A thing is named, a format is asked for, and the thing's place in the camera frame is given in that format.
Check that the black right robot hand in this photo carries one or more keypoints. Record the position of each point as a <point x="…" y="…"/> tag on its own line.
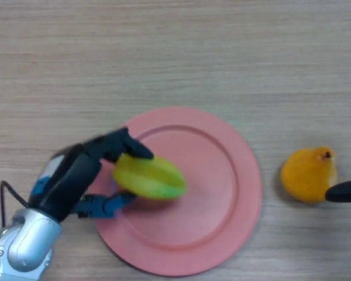
<point x="346" y="191"/>

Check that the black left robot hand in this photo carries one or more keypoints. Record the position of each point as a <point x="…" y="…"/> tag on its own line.
<point x="67" y="184"/>

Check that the yellow green starfruit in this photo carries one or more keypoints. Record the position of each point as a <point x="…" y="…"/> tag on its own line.
<point x="152" y="178"/>

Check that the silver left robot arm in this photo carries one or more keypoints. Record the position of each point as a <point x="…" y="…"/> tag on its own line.
<point x="23" y="246"/>

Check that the pink round plate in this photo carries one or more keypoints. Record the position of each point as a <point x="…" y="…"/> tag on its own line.
<point x="207" y="199"/>

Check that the orange yellow pear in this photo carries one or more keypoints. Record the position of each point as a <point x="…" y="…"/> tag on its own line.
<point x="304" y="175"/>

